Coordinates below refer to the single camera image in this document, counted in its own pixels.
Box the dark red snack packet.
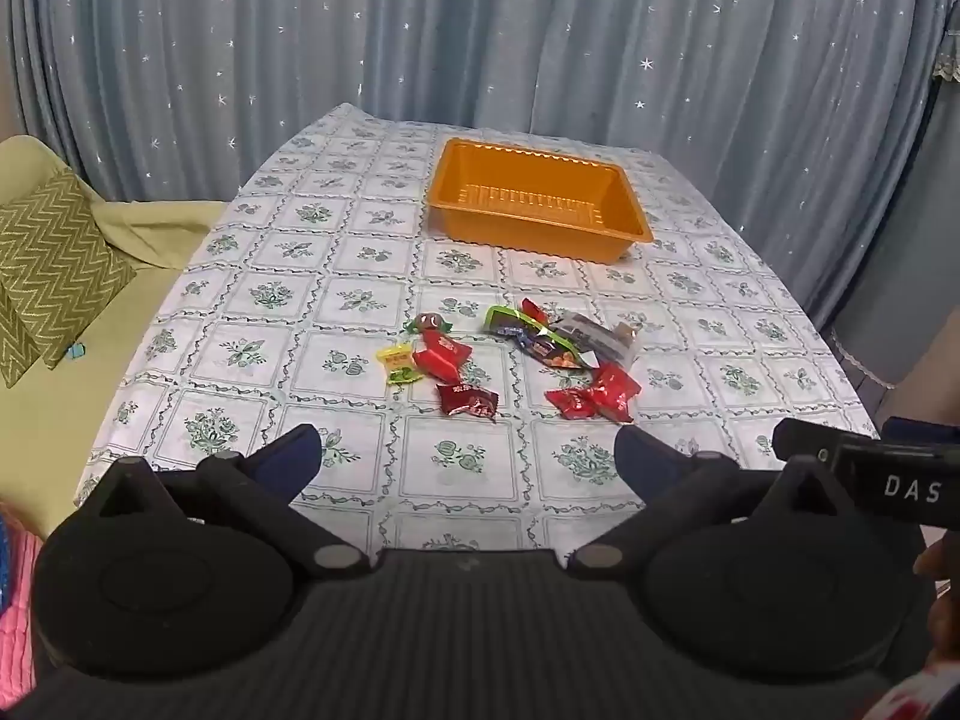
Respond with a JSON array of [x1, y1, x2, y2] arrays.
[[436, 382, 500, 422]]

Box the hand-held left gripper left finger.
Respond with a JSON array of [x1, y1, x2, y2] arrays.
[[97, 424, 372, 580]]

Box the person's right hand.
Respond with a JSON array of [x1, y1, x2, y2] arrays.
[[913, 536, 960, 620]]

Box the light green sofa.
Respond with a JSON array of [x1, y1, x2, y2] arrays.
[[0, 135, 230, 535]]

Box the dark packet with orange print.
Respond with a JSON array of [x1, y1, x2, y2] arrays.
[[517, 330, 593, 371]]

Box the blue star curtain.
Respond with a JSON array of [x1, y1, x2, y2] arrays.
[[11, 0, 960, 332]]

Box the orange plastic tray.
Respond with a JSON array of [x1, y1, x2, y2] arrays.
[[426, 137, 655, 265]]

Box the green zigzag pillow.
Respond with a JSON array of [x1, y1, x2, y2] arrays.
[[0, 167, 138, 390]]

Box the yellow snack packet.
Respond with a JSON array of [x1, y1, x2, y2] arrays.
[[375, 343, 422, 386]]

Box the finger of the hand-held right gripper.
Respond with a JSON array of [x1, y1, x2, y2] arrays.
[[772, 418, 838, 467], [881, 418, 960, 452]]

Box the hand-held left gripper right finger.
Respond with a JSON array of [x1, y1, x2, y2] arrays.
[[566, 426, 856, 580]]

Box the person's red and white clothing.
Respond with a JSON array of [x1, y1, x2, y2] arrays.
[[862, 666, 960, 720]]

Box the floral tablecloth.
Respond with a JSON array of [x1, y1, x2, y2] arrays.
[[71, 101, 883, 565]]

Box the pink and blue cloth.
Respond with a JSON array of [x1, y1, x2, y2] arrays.
[[0, 502, 43, 720]]

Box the grey clear snack packet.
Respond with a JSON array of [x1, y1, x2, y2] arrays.
[[555, 313, 639, 369]]

